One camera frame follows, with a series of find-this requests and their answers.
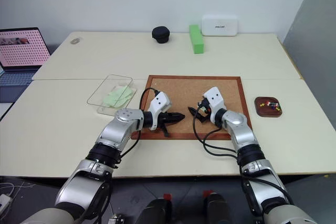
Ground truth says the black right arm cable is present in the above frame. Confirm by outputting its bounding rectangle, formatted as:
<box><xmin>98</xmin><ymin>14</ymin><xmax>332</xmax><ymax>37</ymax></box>
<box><xmin>192</xmin><ymin>112</ymin><xmax>240</xmax><ymax>162</ymax></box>

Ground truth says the open laptop with pink screen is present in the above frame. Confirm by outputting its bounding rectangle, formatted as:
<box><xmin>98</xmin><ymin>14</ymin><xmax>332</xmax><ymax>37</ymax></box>
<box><xmin>0</xmin><ymin>27</ymin><xmax>51</xmax><ymax>103</ymax></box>

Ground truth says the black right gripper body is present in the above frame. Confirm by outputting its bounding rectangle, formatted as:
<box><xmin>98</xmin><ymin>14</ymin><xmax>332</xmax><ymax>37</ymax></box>
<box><xmin>196</xmin><ymin>98</ymin><xmax>212</xmax><ymax>116</ymax></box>

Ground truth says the cork board with wooden frame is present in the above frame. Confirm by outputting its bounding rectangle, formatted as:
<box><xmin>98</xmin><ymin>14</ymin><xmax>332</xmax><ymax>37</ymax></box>
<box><xmin>130</xmin><ymin>74</ymin><xmax>249</xmax><ymax>141</ymax></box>

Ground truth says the white rectangular case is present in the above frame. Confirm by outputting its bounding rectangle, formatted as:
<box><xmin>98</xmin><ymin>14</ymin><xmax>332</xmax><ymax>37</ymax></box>
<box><xmin>201</xmin><ymin>14</ymin><xmax>239</xmax><ymax>37</ymax></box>

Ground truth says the white power strip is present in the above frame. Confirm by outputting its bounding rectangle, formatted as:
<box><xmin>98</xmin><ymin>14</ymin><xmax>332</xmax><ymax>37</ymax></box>
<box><xmin>0</xmin><ymin>194</ymin><xmax>13</xmax><ymax>209</ymax></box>

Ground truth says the light green paper note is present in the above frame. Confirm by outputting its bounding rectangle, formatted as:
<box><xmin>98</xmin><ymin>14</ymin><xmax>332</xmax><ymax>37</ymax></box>
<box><xmin>102</xmin><ymin>84</ymin><xmax>134</xmax><ymax>108</ymax></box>

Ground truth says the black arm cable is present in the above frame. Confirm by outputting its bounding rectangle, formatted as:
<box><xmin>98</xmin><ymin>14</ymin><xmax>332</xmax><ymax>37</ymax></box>
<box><xmin>118</xmin><ymin>88</ymin><xmax>161</xmax><ymax>162</ymax></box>
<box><xmin>192</xmin><ymin>112</ymin><xmax>240</xmax><ymax>162</ymax></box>

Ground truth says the white floor cable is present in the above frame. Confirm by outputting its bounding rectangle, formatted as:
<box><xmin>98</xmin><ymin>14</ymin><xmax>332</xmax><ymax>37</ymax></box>
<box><xmin>0</xmin><ymin>175</ymin><xmax>35</xmax><ymax>198</ymax></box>

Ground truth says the clear plastic box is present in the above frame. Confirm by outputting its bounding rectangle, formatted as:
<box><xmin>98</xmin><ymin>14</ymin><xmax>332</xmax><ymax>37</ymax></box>
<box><xmin>87</xmin><ymin>74</ymin><xmax>138</xmax><ymax>116</ymax></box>

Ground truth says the green rectangular block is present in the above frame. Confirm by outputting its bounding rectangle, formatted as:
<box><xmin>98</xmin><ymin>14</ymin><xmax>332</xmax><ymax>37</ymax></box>
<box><xmin>188</xmin><ymin>24</ymin><xmax>205</xmax><ymax>55</ymax></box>

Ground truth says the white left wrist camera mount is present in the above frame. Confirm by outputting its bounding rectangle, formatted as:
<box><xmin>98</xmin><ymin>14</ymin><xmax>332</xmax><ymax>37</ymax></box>
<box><xmin>146</xmin><ymin>91</ymin><xmax>172</xmax><ymax>131</ymax></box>

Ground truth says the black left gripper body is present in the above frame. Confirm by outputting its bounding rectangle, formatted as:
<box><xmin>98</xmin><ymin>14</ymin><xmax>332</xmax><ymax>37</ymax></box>
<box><xmin>156</xmin><ymin>112</ymin><xmax>173</xmax><ymax>131</ymax></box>

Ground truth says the dark rounded shape red tab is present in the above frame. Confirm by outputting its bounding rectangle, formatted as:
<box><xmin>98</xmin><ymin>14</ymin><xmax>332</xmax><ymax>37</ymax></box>
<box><xmin>202</xmin><ymin>189</ymin><xmax>232</xmax><ymax>224</ymax></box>
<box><xmin>136</xmin><ymin>193</ymin><xmax>174</xmax><ymax>224</ymax></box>

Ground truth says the brown wooden tray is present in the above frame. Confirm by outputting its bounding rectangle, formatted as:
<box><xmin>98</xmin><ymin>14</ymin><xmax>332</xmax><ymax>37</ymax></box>
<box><xmin>254</xmin><ymin>96</ymin><xmax>285</xmax><ymax>118</ymax></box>

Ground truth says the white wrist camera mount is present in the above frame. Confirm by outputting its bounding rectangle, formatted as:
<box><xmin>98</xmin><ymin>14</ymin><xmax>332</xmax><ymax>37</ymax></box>
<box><xmin>202</xmin><ymin>86</ymin><xmax>227</xmax><ymax>116</ymax></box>
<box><xmin>146</xmin><ymin>91</ymin><xmax>172</xmax><ymax>131</ymax></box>

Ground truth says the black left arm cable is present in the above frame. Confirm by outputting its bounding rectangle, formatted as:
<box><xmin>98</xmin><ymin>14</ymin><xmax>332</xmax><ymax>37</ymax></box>
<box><xmin>118</xmin><ymin>88</ymin><xmax>161</xmax><ymax>162</ymax></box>

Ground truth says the black round zip case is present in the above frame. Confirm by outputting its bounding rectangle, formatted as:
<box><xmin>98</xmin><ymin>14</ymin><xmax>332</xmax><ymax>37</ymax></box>
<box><xmin>151</xmin><ymin>26</ymin><xmax>171</xmax><ymax>44</ymax></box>

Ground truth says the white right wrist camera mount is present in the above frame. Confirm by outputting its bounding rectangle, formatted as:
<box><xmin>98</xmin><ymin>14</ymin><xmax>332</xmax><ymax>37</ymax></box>
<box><xmin>202</xmin><ymin>86</ymin><xmax>227</xmax><ymax>116</ymax></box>

